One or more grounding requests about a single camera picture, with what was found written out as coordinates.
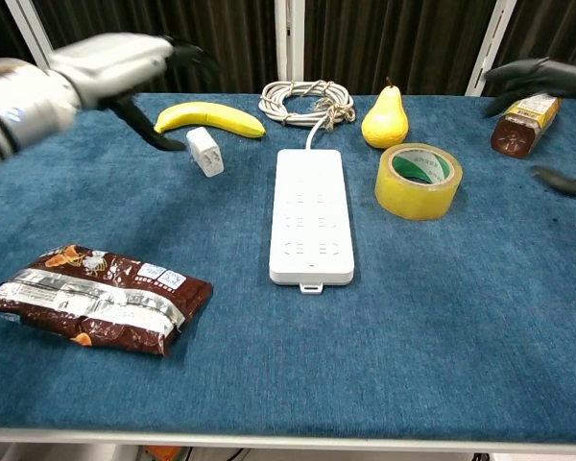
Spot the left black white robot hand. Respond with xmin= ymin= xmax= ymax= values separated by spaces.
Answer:
xmin=50 ymin=33 xmax=223 ymax=153

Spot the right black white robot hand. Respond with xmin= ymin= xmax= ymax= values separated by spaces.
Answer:
xmin=481 ymin=57 xmax=576 ymax=200

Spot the white plug adapter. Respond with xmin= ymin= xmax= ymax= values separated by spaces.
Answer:
xmin=185 ymin=126 xmax=226 ymax=180

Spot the white power strip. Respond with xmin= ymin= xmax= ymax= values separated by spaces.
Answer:
xmin=269 ymin=148 xmax=357 ymax=294

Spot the brown bottle with yellow label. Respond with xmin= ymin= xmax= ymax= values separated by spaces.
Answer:
xmin=490 ymin=92 xmax=564 ymax=158

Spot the yellow banana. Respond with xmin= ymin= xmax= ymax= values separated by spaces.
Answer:
xmin=153 ymin=101 xmax=267 ymax=140

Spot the yellow pear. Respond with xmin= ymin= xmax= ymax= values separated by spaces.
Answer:
xmin=360 ymin=77 xmax=410 ymax=150

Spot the yellow packing tape roll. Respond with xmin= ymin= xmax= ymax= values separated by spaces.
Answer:
xmin=374 ymin=141 xmax=464 ymax=222

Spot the brown snack bag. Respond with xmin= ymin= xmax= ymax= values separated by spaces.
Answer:
xmin=0 ymin=244 xmax=215 ymax=358

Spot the blue carpet table mat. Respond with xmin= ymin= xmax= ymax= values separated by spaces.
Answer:
xmin=0 ymin=92 xmax=576 ymax=430

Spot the orange object under table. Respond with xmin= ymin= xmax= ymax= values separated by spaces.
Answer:
xmin=142 ymin=446 xmax=182 ymax=461

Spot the white partition post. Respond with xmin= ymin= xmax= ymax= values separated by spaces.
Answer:
xmin=464 ymin=0 xmax=518 ymax=98
xmin=3 ymin=0 xmax=55 ymax=69
xmin=274 ymin=0 xmax=307 ymax=95

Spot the white cable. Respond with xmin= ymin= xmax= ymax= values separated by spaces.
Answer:
xmin=259 ymin=79 xmax=357 ymax=151

